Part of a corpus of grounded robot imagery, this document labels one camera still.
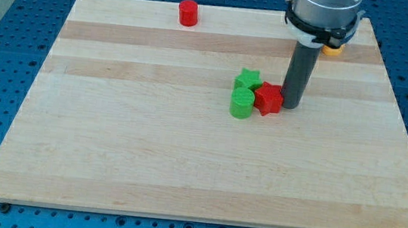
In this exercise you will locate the green cylinder block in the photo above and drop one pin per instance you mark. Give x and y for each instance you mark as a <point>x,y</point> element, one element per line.
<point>241,103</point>

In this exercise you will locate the red cylinder block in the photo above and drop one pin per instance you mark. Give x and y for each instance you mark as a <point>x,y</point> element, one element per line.
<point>188,13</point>

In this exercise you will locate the green star block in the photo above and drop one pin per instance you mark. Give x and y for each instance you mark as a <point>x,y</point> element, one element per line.
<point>248,78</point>

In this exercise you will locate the light wooden board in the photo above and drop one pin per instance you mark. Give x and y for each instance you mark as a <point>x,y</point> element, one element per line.
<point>129,114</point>

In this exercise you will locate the red star block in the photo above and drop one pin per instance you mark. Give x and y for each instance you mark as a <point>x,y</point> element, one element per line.
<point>268,99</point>

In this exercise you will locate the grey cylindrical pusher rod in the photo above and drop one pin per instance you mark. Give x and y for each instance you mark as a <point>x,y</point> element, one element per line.
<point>299,72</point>

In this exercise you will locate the yellow hexagon block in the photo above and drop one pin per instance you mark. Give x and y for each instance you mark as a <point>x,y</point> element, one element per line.
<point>328,51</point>

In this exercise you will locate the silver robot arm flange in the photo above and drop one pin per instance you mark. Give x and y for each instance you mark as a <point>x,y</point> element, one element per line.
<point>316,23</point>

